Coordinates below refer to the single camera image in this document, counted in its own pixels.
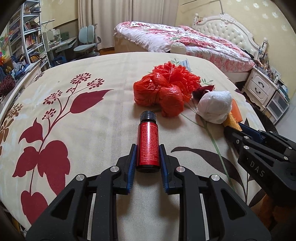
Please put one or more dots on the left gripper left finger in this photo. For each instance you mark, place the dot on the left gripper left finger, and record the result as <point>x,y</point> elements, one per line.
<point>86,208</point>

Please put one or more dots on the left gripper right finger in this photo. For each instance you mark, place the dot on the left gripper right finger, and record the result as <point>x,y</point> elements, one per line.
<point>209,208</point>

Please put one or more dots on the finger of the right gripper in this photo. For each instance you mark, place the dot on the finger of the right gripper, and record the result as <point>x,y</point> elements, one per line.
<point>268,139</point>
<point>240,139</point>

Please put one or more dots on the white plastic bag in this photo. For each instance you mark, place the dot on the white plastic bag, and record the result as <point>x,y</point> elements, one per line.
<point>214,106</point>

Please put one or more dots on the red small bottle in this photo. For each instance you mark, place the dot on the red small bottle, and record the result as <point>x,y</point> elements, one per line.
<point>148,143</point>

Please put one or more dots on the dark red wrapper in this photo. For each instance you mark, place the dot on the dark red wrapper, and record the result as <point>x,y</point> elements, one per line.
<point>201,91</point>

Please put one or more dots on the red plastic bag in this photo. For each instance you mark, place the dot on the red plastic bag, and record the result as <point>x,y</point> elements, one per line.
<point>154,90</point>

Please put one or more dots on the orange wrapper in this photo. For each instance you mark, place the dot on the orange wrapper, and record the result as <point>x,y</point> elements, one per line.
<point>236,112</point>

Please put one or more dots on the clear plastic drawer unit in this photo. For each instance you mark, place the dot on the clear plastic drawer unit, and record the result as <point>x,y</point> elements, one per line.
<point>276,107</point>

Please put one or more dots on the white two-drawer nightstand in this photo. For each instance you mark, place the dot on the white two-drawer nightstand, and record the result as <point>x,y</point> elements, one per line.
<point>259,88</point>

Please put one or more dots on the pink floral quilt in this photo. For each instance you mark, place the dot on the pink floral quilt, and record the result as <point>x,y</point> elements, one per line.
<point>225,55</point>

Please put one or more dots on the white tufted bed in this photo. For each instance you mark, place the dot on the white tufted bed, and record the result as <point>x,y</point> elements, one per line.
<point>222,25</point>

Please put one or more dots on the leaf patterned bed cover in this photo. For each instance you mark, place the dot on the leaf patterned bed cover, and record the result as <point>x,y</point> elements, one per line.
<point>80,117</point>

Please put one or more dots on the cluttered study desk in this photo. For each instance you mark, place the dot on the cluttered study desk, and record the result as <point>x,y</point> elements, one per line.
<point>54,45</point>

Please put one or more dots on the pale green desk chair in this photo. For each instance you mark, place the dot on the pale green desk chair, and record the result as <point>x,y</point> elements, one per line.
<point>89,42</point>

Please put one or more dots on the beige curtains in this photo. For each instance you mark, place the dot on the beige curtains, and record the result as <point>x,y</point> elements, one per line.
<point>107,14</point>

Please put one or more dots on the white bookshelf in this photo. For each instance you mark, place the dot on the white bookshelf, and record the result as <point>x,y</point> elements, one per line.
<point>26,42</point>

